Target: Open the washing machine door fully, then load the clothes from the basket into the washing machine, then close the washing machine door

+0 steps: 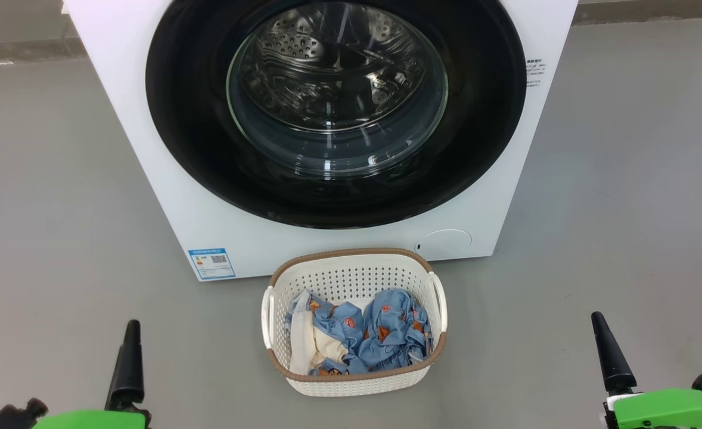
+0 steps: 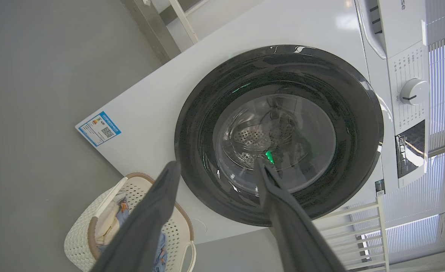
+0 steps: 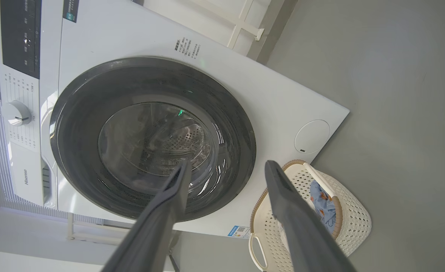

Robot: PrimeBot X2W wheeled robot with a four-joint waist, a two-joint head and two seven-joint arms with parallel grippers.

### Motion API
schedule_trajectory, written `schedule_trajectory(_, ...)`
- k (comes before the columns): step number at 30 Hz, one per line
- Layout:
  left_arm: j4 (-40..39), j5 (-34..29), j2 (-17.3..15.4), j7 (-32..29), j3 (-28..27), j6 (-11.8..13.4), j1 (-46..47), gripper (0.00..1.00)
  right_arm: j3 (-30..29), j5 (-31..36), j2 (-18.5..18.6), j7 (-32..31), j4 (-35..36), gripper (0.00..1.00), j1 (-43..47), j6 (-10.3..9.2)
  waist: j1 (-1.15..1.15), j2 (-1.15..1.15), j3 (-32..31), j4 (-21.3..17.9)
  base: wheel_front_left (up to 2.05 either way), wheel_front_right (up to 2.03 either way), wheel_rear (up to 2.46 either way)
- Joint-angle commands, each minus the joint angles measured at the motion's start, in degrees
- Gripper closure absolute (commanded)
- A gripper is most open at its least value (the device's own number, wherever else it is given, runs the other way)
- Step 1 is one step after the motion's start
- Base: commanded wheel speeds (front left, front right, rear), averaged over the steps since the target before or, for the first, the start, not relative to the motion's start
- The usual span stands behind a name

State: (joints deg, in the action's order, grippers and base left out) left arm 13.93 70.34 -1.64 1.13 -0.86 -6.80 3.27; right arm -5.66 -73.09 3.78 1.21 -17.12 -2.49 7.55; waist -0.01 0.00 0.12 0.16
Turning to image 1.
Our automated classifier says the blue garment with cream lining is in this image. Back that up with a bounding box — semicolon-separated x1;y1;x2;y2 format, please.
285;291;366;376

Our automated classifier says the white perforated basket brown rim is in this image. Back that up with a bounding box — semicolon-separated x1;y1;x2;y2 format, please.
260;248;448;397

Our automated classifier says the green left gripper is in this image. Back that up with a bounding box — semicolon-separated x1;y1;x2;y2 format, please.
32;320;152;429

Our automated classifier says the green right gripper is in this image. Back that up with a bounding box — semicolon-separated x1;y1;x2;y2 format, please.
591;312;702;429

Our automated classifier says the blue energy label sticker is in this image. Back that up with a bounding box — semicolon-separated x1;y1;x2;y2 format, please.
188;248;236;281

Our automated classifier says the stainless steel washing machine drum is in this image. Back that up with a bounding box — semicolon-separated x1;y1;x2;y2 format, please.
227;0;449;176

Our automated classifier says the blue fox print garment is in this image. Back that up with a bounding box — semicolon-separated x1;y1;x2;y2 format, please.
360;289;434;371

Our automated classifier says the washing machine glass door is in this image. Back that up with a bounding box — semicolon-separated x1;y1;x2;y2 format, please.
145;0;527;229

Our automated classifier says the round white filter cover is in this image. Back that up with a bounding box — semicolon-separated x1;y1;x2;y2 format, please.
415;229;473;261

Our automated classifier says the white front-load washing machine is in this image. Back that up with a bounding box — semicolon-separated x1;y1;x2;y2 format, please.
62;0;579;282

